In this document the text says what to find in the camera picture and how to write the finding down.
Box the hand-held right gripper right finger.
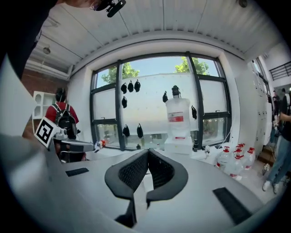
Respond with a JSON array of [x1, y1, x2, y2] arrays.
[[136, 149, 266, 233]]

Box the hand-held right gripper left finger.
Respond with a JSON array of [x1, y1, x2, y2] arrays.
[[52, 149, 150, 233]]

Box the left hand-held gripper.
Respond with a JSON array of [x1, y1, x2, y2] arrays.
[[35, 117, 95, 160]]

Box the white cubby shelf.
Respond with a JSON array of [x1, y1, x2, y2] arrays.
[[32, 90, 57, 121]]

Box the wooden steps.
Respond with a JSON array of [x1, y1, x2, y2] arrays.
[[256, 143, 277, 164]]

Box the person's black shirt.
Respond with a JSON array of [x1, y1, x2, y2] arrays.
[[0, 0, 59, 80]]

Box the person's head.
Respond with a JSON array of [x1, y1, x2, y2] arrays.
[[56, 0, 107, 11]]

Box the black metal railing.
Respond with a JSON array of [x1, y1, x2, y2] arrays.
[[269, 61, 291, 81]]

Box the black bottle with handle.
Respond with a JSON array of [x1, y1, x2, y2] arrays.
[[171, 85, 182, 99]]

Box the white locker wall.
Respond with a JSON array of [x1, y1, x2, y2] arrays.
[[235, 56, 273, 157]]

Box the black head-mounted camera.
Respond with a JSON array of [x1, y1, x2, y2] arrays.
[[95, 0, 127, 18]]

